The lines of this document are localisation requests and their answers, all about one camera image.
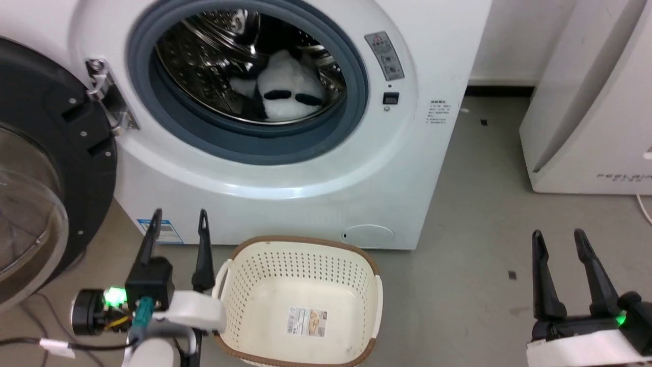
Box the thin black cable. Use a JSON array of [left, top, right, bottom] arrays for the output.
[[0, 293, 134, 367]]

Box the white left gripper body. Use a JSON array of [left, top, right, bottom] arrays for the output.
[[152, 290, 227, 335]]

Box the black round washer door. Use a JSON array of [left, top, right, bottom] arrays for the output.
[[0, 37, 119, 314]]

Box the grey warning sticker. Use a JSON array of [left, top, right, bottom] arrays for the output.
[[364, 32, 405, 82]]

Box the grey rubber door seal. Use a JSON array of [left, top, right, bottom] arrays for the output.
[[126, 0, 369, 166]]

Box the blue energy label sticker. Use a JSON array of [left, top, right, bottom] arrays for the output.
[[137, 218, 184, 245]]

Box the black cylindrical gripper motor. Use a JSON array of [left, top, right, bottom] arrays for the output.
[[71, 290, 108, 336]]

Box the cream perforated laundry basket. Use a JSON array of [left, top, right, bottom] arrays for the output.
[[213, 235, 384, 367]]

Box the white power cable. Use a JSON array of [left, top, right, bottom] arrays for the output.
[[636, 194, 652, 226]]

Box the paper product label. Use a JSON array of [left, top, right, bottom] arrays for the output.
[[286, 307, 328, 338]]

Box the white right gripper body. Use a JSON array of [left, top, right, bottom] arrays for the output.
[[526, 291, 652, 367]]

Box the white cable tag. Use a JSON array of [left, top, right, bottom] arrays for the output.
[[40, 338, 76, 358]]

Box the steel washer drum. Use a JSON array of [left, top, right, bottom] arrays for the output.
[[154, 9, 348, 125]]

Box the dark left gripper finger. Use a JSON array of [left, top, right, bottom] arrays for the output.
[[140, 208, 163, 265], [192, 209, 216, 293]]

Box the white floor appliance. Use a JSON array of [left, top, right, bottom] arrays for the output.
[[520, 0, 652, 195]]

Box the white front-load washing machine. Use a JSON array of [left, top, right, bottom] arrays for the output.
[[0, 0, 494, 251]]

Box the metal door hinge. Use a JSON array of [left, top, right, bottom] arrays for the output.
[[86, 58, 139, 137]]

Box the round drain filter cover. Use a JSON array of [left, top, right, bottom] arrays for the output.
[[341, 224, 395, 249]]

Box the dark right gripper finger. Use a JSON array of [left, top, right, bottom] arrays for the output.
[[532, 230, 567, 322], [574, 228, 620, 317]]

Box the black and white panda plush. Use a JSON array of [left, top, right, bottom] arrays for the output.
[[228, 48, 327, 122]]

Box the teal cable plug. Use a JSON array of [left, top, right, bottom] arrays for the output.
[[131, 297, 155, 343]]

